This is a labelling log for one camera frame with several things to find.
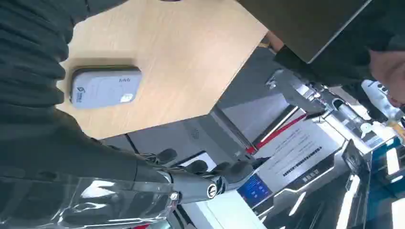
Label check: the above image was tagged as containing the white printed notice sheet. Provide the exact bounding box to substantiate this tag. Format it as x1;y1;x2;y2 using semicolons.
253;119;341;194

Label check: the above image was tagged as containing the ribbed grey right arm sleeve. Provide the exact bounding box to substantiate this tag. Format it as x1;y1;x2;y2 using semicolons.
0;0;128;134

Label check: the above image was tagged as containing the silver kiosk machine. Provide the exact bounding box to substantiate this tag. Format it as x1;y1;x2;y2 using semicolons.
246;69;405;229

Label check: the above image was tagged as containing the person's hand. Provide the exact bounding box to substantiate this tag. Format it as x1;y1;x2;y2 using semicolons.
369;50;405;109

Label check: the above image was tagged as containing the red strip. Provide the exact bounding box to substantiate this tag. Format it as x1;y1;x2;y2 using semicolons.
245;113;308;156

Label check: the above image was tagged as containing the white card reader device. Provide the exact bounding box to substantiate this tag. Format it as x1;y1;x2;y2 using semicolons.
69;65;143;110

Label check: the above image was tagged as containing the dark flat panel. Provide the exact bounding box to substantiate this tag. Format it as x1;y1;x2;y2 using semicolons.
236;0;374;64

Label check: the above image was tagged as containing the person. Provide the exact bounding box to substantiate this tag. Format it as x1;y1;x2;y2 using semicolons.
262;0;405;110

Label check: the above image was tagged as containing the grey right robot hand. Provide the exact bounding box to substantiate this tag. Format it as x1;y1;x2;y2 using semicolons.
0;108;255;229

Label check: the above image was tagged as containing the blue display screen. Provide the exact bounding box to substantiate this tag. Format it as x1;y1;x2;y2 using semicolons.
237;173;273;209

